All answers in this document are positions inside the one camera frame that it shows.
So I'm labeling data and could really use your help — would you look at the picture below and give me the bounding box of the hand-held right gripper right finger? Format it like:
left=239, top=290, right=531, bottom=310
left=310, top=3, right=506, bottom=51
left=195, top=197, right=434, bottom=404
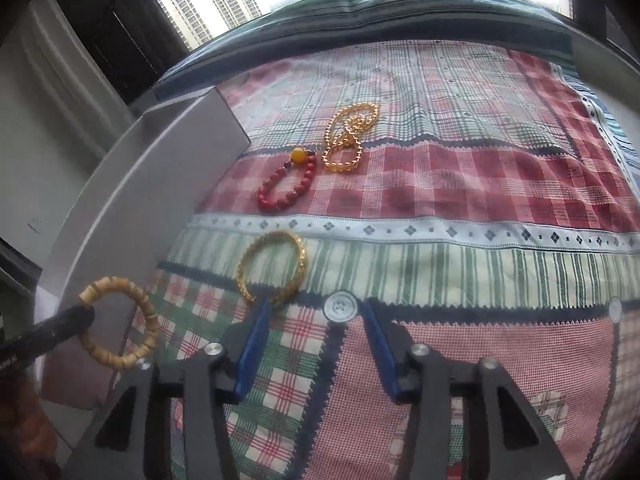
left=361, top=302, right=576, bottom=480

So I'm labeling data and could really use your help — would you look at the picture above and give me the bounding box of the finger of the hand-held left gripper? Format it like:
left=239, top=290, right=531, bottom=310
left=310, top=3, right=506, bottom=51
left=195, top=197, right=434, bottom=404
left=0, top=304, right=97, bottom=377

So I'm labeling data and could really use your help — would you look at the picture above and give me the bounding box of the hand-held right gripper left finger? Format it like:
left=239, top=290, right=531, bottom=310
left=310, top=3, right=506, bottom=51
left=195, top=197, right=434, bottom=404
left=62, top=302, right=273, bottom=480

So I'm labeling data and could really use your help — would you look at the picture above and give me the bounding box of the beige bamboo segment bracelet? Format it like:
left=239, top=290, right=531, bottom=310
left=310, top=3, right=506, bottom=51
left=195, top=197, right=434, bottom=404
left=77, top=275, right=162, bottom=372

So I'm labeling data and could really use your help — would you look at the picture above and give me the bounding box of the gold patterned bangle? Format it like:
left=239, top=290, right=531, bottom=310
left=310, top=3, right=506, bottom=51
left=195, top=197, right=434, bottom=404
left=235, top=230, right=310, bottom=309

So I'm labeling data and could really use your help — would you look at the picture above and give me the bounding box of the long white cardboard box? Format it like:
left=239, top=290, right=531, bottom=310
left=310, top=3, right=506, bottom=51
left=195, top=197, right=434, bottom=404
left=30, top=87, right=252, bottom=407

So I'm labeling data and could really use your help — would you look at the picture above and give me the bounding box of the patchwork plaid blanket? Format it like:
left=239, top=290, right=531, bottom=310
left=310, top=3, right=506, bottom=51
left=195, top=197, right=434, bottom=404
left=107, top=40, right=640, bottom=480

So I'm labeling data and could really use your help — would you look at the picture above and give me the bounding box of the white curtain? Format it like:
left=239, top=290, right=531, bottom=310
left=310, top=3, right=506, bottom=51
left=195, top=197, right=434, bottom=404
left=0, top=0, right=137, bottom=246

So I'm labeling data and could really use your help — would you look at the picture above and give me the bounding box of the dark window screen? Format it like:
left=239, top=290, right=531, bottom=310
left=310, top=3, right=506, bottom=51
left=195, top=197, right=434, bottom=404
left=565, top=0, right=640, bottom=63
left=47, top=0, right=192, bottom=107

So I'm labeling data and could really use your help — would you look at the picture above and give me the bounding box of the teal striped cushion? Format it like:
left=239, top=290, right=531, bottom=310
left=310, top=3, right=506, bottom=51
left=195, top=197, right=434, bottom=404
left=152, top=0, right=576, bottom=106

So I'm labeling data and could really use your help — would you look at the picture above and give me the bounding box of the red bead bracelet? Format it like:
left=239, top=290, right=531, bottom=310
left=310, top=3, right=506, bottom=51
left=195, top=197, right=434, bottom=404
left=257, top=145, right=319, bottom=211

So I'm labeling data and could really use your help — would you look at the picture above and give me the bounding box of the gold bead necklace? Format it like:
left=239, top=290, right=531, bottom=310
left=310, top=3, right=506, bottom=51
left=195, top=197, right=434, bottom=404
left=321, top=102, right=381, bottom=174

